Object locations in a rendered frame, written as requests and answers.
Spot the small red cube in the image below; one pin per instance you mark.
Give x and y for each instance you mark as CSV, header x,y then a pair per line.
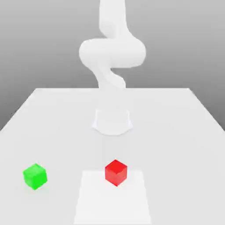
x,y
116,173

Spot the small green cube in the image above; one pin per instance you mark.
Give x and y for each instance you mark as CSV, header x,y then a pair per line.
x,y
35,176

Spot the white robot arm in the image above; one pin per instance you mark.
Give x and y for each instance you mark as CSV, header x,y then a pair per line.
x,y
112,52

